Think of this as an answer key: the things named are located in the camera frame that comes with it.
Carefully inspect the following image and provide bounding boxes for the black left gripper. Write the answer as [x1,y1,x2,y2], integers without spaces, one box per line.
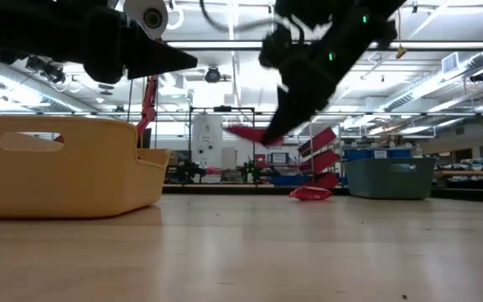
[14,0,200,85]

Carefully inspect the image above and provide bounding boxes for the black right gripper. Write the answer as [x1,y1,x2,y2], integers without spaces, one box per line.
[258,7,398,147]

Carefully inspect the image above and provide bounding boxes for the small red KitKat bar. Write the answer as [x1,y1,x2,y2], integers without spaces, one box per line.
[223,124,285,148]
[288,185,335,202]

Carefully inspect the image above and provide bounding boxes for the teal plastic bin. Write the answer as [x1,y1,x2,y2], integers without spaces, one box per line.
[343,157,438,200]

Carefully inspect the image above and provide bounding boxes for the yellow plastic bin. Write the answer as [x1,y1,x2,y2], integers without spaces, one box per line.
[0,115,172,220]

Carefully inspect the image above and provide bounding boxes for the red storage bin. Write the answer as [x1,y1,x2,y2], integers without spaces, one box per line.
[308,171,340,190]
[298,126,338,157]
[299,148,340,174]

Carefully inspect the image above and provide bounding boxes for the red desk lamp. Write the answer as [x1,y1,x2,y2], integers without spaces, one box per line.
[122,0,170,148]

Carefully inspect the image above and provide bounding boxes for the blue crate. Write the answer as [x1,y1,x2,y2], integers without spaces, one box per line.
[269,174,310,187]

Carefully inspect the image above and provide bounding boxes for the blue storage bin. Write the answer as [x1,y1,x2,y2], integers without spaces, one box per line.
[341,148,413,161]

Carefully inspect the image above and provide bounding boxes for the white cabinet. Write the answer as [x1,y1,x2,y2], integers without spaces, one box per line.
[191,115,225,169]

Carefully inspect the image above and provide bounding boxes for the black ceiling spotlights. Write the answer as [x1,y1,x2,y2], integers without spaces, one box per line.
[24,56,67,85]

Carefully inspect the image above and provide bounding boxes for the white air vent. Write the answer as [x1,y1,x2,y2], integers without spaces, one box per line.
[441,51,461,76]

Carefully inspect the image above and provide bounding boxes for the wooden background table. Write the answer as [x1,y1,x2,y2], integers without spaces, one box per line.
[433,169,483,190]

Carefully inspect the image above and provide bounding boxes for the black ceiling camera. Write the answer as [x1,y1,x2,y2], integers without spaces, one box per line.
[204,65,223,84]

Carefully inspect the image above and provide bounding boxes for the black aluminium rig frame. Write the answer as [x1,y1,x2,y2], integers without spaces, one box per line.
[0,39,483,52]

